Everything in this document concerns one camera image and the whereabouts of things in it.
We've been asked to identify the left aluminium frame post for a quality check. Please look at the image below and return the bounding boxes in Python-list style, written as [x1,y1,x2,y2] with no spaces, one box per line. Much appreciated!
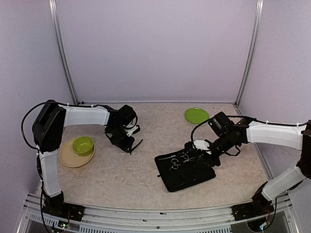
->
[48,0,79,105]

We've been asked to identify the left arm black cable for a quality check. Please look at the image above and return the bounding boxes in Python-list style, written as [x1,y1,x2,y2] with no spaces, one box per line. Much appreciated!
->
[20,101,64,150]

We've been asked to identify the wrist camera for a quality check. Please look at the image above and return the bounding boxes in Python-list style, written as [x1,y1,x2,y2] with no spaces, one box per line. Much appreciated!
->
[124,124,140,136]
[191,140,211,154]

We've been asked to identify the green plate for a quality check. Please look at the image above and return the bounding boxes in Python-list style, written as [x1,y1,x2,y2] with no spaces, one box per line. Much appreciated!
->
[185,107,209,124]

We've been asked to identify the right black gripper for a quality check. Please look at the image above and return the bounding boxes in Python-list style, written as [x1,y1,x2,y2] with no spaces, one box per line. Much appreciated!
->
[193,132,235,169]

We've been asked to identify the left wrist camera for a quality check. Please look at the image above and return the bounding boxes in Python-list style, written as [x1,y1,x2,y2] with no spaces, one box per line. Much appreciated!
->
[124,124,140,136]

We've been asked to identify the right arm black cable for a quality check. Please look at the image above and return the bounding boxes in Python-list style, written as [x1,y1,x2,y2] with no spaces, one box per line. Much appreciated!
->
[228,115,309,127]

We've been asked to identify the front aluminium rail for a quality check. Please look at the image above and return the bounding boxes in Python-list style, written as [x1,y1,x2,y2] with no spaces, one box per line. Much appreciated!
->
[14,193,301,233]

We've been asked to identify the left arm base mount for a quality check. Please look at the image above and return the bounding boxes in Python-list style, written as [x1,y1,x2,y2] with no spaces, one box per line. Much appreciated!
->
[43,197,85,221]

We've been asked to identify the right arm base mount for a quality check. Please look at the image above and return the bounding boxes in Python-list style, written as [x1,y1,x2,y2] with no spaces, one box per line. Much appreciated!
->
[231,202,274,221]

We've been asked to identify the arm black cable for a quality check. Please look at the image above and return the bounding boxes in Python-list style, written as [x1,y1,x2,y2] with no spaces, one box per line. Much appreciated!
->
[228,115,309,127]
[20,101,64,150]

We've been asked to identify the green bowl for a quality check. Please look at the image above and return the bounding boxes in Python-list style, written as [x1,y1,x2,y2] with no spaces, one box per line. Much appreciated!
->
[72,136,94,156]

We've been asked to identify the silver scissors black blades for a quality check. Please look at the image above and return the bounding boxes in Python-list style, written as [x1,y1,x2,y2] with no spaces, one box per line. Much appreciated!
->
[157,150,196,163]

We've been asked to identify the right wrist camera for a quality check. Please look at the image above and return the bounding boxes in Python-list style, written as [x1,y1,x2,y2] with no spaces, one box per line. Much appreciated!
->
[191,140,211,154]

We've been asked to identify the right aluminium frame post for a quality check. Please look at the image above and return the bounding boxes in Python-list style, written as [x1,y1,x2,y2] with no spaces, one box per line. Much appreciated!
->
[234,0,264,109]

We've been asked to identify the aluminium frame post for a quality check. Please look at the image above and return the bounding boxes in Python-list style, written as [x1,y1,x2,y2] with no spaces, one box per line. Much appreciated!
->
[234,0,264,109]
[48,0,79,105]

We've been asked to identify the beige plate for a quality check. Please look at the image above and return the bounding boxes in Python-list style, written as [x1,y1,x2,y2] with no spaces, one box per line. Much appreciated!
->
[59,137,95,168]

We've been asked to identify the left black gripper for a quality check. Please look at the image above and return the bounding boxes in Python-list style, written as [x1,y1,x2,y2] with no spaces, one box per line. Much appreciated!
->
[108,125,136,152]

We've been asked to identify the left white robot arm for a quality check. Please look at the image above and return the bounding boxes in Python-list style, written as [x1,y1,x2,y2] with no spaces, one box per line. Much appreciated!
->
[32,100,140,216]

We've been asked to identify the black tool pouch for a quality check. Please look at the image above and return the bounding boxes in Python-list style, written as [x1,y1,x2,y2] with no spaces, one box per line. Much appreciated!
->
[155,149,216,192]

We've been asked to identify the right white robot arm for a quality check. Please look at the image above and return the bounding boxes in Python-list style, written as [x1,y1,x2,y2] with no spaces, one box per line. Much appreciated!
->
[191,112,311,216]

